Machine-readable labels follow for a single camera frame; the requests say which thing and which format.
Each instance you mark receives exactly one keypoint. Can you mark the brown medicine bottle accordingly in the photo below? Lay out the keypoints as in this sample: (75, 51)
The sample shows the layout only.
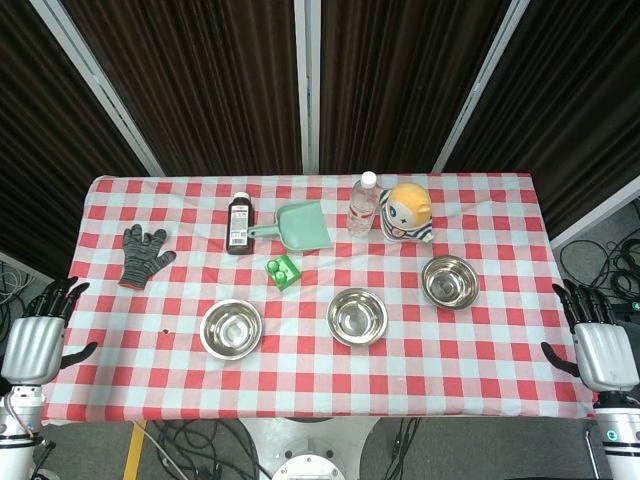
(240, 225)

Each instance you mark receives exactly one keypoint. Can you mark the stainless steel bowl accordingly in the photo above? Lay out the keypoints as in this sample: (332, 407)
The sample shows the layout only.
(231, 330)
(357, 317)
(450, 282)

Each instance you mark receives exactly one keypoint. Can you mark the green toy building brick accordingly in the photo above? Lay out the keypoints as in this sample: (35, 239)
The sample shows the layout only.
(285, 272)

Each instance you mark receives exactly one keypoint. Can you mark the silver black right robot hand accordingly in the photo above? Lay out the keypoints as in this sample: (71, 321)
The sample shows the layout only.
(605, 355)

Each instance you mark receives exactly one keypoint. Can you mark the dark brown partition panel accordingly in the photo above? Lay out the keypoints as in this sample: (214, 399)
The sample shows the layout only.
(45, 150)
(575, 110)
(200, 85)
(400, 85)

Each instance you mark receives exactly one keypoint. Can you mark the red white checked tablecloth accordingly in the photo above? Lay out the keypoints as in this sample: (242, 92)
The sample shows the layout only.
(320, 380)

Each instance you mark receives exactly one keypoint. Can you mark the mint green plastic dustpan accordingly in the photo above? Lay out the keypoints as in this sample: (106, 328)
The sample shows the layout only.
(305, 225)

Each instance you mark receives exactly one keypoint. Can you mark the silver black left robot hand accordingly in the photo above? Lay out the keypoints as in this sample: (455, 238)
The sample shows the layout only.
(32, 350)

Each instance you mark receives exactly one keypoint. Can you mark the black box green indicator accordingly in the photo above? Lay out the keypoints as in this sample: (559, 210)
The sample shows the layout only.
(634, 310)

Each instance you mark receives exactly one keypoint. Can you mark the yellow plush toy striped shirt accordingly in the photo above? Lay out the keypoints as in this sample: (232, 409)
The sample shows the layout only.
(407, 210)

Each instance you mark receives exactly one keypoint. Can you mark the grey striped knit glove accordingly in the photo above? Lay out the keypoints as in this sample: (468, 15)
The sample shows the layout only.
(142, 255)

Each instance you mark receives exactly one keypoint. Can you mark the grey aluminium partition post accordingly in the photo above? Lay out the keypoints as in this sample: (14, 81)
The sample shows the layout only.
(480, 85)
(306, 85)
(100, 85)

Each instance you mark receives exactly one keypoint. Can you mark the clear plastic water bottle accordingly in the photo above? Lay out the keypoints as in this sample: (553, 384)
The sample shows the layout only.
(362, 210)

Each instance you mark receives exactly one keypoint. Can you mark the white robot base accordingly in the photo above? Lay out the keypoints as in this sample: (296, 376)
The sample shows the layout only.
(305, 465)

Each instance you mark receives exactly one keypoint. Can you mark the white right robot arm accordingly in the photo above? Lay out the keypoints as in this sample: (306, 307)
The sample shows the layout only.
(620, 435)

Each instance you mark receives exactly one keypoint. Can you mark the yellow floor tape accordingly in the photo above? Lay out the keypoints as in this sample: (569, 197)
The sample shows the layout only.
(134, 450)

